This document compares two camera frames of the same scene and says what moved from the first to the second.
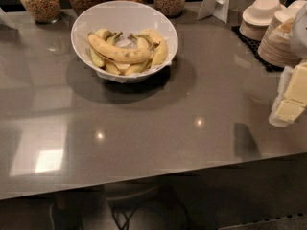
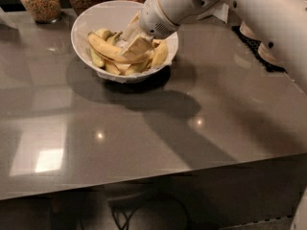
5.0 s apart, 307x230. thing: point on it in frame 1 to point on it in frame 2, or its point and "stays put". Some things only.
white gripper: (300, 33) to (153, 21)
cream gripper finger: (286, 113) to (133, 29)
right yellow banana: (159, 55) stays put
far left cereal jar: (42, 2) stays put
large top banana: (124, 55) stays put
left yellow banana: (98, 57) stays put
